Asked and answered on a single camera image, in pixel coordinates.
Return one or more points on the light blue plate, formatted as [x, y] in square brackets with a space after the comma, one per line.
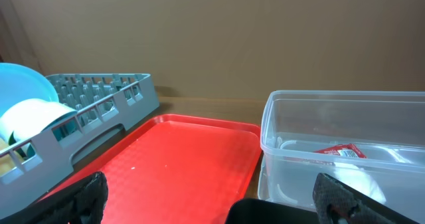
[19, 83]

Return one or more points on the red plastic tray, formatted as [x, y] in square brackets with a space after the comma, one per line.
[177, 169]

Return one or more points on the yellow plastic cup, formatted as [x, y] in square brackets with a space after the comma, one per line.
[6, 162]

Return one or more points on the grey dishwasher rack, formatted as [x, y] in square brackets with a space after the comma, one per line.
[103, 103]

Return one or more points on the green bowl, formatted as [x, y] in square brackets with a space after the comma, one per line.
[27, 118]

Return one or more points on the white napkin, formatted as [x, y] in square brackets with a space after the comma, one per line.
[358, 179]

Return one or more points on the clear plastic bin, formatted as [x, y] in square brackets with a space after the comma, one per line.
[388, 127]

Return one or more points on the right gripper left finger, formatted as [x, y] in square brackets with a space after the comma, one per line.
[82, 202]

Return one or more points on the red sauce packet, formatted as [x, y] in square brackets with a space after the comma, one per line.
[345, 150]

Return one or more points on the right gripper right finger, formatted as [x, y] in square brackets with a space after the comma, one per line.
[335, 202]

